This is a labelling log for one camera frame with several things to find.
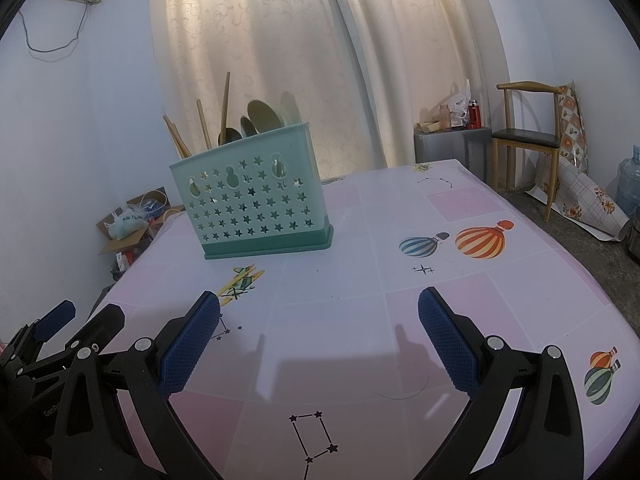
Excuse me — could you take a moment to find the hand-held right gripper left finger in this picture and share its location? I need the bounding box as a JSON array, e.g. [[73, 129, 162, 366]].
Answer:
[[50, 290, 223, 480]]

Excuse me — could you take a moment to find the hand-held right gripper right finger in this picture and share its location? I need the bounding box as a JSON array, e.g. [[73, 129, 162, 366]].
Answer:
[[417, 286, 586, 480]]

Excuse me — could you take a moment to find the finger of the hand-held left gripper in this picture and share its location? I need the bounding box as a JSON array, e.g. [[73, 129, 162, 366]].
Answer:
[[15, 303, 126, 383], [0, 300, 77, 368]]

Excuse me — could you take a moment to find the teal plastic utensil holder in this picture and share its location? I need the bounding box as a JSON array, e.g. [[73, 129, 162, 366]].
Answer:
[[169, 122, 335, 261]]

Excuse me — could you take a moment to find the pile of wooden chopsticks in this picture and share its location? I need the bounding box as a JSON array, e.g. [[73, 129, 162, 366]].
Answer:
[[162, 71, 232, 160]]

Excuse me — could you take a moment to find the black bin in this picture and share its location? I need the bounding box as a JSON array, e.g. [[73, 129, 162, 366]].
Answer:
[[110, 250, 143, 281]]

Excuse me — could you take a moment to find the cardboard box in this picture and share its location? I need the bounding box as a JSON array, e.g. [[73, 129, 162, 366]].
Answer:
[[96, 186, 183, 256]]

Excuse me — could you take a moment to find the pale blue plastic bag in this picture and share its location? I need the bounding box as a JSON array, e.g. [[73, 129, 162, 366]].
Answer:
[[107, 207, 151, 240]]

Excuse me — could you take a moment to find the pink printed tablecloth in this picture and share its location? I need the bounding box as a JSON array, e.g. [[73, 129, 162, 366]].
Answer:
[[90, 159, 626, 480]]

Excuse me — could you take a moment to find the grey cabinet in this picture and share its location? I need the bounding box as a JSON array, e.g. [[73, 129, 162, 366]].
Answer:
[[413, 127, 493, 186]]

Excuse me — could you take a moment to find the dark grey appliance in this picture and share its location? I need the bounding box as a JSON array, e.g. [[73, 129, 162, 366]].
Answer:
[[622, 210, 640, 261]]

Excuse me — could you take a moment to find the wooden chair with dark seat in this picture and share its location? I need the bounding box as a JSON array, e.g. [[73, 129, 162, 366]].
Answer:
[[489, 80, 563, 223]]

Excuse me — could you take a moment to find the white plastic bag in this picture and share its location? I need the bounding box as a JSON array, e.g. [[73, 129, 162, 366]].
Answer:
[[447, 79, 473, 131]]

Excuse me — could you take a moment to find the blue water jug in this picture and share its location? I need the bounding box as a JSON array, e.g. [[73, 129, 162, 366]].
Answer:
[[612, 145, 640, 221]]

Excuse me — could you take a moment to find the rolled floral sheet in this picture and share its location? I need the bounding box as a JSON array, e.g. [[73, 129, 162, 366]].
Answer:
[[525, 80, 631, 243]]

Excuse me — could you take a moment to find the cream patterned curtain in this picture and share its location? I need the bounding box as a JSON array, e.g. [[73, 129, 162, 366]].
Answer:
[[327, 0, 511, 171], [149, 0, 388, 181]]

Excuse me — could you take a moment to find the blue bag with white handles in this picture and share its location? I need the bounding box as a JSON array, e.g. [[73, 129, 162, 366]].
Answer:
[[137, 192, 171, 221]]

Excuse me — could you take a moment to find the black cable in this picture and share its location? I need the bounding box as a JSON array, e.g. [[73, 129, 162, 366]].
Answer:
[[19, 0, 88, 56]]

